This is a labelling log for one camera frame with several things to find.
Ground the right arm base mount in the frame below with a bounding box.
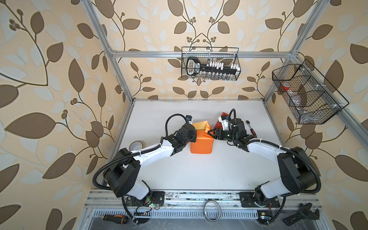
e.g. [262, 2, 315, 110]
[239, 192, 280, 208]

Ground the red tape dispenser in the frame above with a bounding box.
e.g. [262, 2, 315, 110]
[214, 113, 229, 130]

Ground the black adjustable wrench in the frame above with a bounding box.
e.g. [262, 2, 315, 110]
[283, 203, 320, 226]

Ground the black wire basket right wall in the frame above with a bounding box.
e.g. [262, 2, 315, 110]
[272, 59, 349, 125]

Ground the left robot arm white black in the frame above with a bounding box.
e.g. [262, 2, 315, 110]
[93, 114, 197, 201]

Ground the ratchet wrench red handle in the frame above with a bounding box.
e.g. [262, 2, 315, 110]
[246, 120, 257, 138]

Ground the yellow orange wrapping paper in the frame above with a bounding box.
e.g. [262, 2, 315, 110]
[190, 121, 214, 154]

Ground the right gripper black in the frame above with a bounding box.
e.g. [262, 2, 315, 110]
[207, 127, 237, 142]

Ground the orange black screwdriver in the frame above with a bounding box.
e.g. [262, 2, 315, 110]
[103, 215, 129, 224]

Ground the socket set black rail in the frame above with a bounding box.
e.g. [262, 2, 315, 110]
[184, 57, 241, 77]

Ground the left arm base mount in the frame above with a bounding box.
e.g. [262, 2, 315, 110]
[126, 191, 165, 208]

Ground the metal ring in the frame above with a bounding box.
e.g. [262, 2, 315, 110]
[204, 200, 222, 222]

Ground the black wire basket back wall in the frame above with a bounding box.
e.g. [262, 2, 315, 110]
[181, 46, 242, 81]

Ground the black wire basket wall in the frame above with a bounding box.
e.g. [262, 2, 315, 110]
[181, 46, 242, 81]
[272, 59, 349, 125]

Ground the aluminium front rail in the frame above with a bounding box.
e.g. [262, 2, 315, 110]
[84, 189, 322, 220]

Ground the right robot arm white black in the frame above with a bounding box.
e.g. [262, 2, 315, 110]
[208, 109, 322, 202]

